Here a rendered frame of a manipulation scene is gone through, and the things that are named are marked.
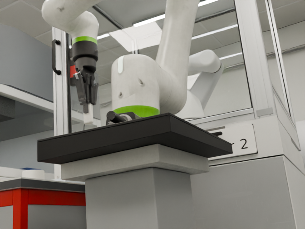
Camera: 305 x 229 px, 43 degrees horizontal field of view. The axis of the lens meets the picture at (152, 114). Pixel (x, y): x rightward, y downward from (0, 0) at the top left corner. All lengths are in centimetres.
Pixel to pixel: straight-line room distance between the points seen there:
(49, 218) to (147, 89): 52
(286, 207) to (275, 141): 24
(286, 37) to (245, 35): 343
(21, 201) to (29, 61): 138
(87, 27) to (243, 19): 63
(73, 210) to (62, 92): 75
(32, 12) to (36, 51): 178
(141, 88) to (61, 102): 96
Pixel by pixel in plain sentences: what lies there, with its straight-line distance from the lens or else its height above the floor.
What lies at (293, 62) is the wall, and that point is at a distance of 491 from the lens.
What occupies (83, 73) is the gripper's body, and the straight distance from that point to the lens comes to 138.
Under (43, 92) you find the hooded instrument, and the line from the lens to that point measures 246.
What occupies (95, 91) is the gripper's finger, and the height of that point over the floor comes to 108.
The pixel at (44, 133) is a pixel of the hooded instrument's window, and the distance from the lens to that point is 242.
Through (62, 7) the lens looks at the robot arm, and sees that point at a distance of 136.
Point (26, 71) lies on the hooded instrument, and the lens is 239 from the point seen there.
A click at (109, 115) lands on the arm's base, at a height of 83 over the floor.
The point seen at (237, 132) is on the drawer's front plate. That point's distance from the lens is 148.
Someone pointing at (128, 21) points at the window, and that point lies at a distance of 188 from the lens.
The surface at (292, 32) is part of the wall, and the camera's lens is 505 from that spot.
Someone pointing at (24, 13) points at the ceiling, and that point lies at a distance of 428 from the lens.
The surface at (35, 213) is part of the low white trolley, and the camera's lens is 122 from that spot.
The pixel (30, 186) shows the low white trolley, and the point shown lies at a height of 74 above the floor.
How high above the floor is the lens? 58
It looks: 17 degrees up
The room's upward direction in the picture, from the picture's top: 5 degrees counter-clockwise
